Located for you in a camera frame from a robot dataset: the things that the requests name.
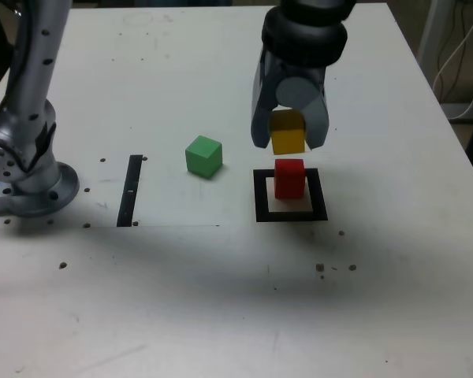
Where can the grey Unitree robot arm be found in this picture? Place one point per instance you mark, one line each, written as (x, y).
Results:
(31, 78)

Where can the black tape square outline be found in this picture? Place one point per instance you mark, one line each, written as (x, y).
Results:
(260, 197)

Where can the yellow cube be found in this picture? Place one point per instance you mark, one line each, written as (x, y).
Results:
(287, 141)

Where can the black tape strip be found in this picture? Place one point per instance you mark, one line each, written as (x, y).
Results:
(129, 193)

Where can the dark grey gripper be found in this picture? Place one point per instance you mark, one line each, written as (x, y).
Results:
(299, 71)

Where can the green cube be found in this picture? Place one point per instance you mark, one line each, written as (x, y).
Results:
(203, 157)

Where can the red cube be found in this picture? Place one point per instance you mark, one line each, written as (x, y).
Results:
(289, 181)

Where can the white post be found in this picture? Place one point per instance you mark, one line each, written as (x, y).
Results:
(431, 27)

